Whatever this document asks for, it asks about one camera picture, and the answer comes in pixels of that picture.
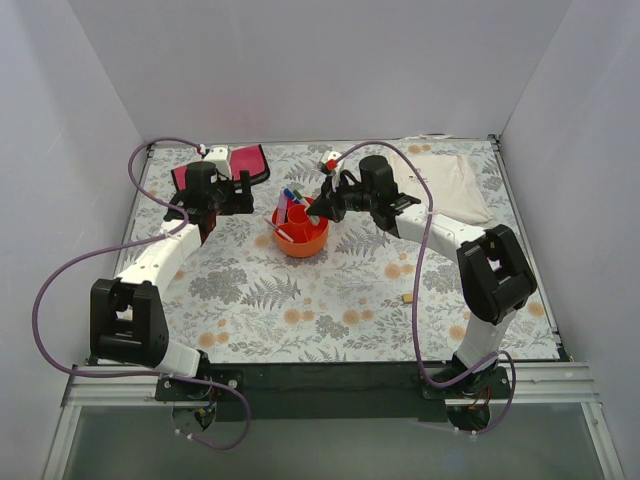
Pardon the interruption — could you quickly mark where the lilac pastel highlighter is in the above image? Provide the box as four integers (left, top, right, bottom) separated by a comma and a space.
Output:
276, 194, 289, 224

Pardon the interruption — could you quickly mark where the blue cap white marker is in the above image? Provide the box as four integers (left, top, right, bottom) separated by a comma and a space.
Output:
283, 189, 301, 204

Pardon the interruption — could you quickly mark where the thin lilac pen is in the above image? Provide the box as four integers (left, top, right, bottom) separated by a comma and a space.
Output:
264, 218, 294, 243

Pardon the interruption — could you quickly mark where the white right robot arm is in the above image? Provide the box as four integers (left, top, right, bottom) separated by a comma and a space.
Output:
309, 155, 537, 398

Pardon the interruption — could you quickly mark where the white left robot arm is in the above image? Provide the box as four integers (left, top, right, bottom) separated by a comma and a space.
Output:
90, 161, 254, 400

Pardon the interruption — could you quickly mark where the orange round desk organizer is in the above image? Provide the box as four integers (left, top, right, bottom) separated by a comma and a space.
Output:
270, 203, 330, 258

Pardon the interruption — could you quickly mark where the cream folded t-shirt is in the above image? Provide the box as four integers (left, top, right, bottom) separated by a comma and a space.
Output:
388, 153, 495, 225

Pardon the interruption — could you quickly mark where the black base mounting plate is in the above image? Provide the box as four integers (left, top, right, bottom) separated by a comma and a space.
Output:
154, 363, 516, 421

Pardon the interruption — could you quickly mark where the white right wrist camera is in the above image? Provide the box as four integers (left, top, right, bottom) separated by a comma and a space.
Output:
318, 151, 345, 190

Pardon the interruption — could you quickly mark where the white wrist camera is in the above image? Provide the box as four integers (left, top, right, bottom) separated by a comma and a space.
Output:
203, 145, 233, 179
318, 151, 345, 190

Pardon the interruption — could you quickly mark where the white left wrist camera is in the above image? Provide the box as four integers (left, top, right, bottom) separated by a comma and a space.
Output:
203, 145, 233, 179

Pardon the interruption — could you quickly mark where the aluminium frame rail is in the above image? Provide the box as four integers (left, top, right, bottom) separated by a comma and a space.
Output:
419, 362, 601, 406

